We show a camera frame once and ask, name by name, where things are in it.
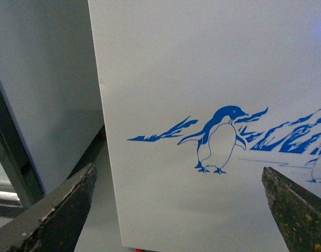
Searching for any white blue chest freezer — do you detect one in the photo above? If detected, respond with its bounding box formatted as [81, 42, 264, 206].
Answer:
[89, 1, 321, 251]

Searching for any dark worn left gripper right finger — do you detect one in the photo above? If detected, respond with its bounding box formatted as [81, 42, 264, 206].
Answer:
[262, 167, 321, 251]

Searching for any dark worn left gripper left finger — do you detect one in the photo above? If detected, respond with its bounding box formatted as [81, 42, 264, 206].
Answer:
[0, 164, 97, 251]

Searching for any grey cabinet with dark frame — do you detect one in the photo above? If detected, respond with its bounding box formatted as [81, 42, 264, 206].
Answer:
[0, 1, 104, 210]

